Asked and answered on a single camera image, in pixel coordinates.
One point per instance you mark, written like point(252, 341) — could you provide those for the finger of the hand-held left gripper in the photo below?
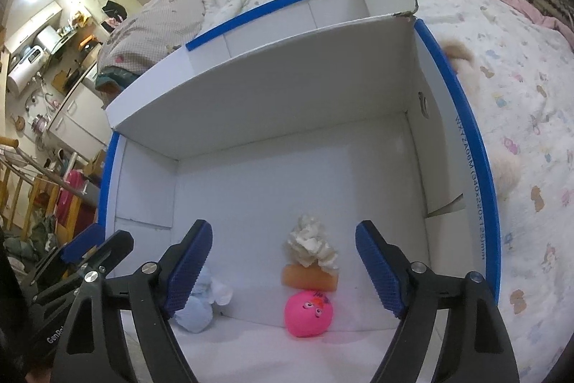
point(112, 248)
point(83, 244)

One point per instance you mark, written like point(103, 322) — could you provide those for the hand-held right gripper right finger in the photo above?
point(381, 271)

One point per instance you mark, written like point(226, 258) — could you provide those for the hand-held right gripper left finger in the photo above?
point(190, 271)

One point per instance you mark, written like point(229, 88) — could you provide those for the orange brown foam cylinder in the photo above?
point(309, 277)

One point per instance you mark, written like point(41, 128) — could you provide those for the pink rubber duck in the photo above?
point(309, 313)

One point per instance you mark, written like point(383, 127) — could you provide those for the blue white cardboard box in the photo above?
point(287, 149)

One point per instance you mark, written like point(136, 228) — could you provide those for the pink plastic item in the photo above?
point(69, 190)

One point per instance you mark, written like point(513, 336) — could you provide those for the yellow wooden chair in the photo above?
point(22, 194)

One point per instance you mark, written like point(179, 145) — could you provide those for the metal pole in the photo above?
point(40, 172)

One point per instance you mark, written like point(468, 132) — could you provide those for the white base cabinet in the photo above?
point(76, 114)

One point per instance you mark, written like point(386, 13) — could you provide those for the cream fluffy plush toy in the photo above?
point(506, 172)
point(457, 53)

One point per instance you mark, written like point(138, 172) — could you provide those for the teal orange folded cloth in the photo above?
point(110, 80)

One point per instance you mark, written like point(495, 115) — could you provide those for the white water heater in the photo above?
point(22, 78)

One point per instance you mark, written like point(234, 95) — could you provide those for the hanging pink garment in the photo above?
point(112, 22)

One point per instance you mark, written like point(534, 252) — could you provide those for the hanging dark garment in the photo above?
point(114, 8)

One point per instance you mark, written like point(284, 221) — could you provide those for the white wall cabinet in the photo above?
point(31, 22)

